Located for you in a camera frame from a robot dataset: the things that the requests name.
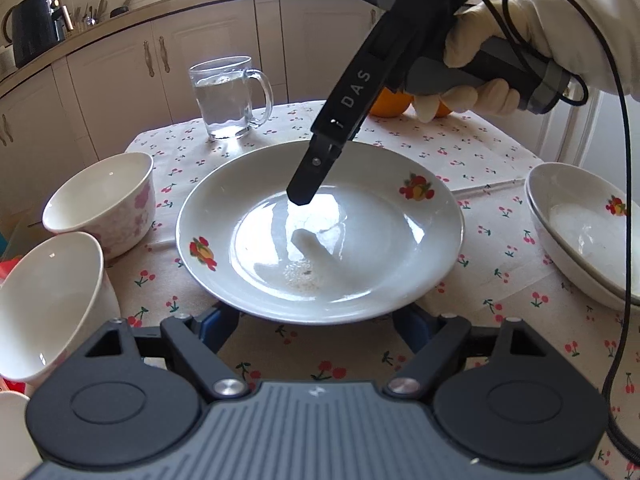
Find white fruit-print plate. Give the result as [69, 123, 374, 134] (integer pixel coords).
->
[176, 141, 464, 325]
[525, 162, 639, 312]

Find white floral bowl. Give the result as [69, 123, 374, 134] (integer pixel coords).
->
[0, 232, 120, 388]
[42, 152, 155, 260]
[0, 391, 41, 480]

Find white kitchen cabinets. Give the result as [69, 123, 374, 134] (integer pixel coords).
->
[0, 0, 640, 241]

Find right gloved hand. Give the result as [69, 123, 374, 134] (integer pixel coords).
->
[413, 0, 639, 122]

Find cherry print tablecloth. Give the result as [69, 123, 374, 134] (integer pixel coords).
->
[102, 98, 640, 480]

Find orange fruit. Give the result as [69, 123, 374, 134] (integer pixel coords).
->
[369, 87, 413, 118]
[434, 101, 452, 118]

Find red cardboard gift box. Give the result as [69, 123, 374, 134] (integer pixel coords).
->
[0, 257, 26, 393]

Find glass mug with water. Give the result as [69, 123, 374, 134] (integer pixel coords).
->
[189, 55, 273, 141]

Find black cable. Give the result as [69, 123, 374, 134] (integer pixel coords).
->
[501, 0, 640, 470]

